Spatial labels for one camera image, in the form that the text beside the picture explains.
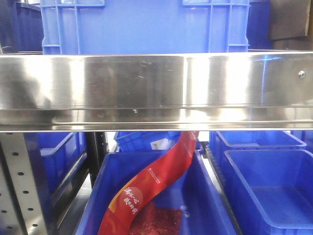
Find blue bin centre lower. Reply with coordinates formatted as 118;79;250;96
76;150;236;235

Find blue bin left lower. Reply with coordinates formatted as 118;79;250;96
37;132;86;192

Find perforated metal shelf post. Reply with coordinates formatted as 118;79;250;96
0;133;48;235

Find blue bin rear right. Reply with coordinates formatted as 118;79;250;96
209;130;307;160

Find red snack bag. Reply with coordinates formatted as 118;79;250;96
98;131;199;235

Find large blue crate on shelf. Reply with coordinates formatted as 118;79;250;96
40;0;250;54

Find blue bin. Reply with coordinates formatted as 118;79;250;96
76;150;236;235
37;132;86;192
223;150;313;235
209;130;307;160
114;131;191;152

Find blue bin right lower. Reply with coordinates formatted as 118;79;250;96
223;150;313;235

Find stainless steel shelf rail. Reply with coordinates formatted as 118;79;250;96
0;51;313;132

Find blue bin rear centre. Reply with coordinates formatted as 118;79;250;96
114;131;191;152

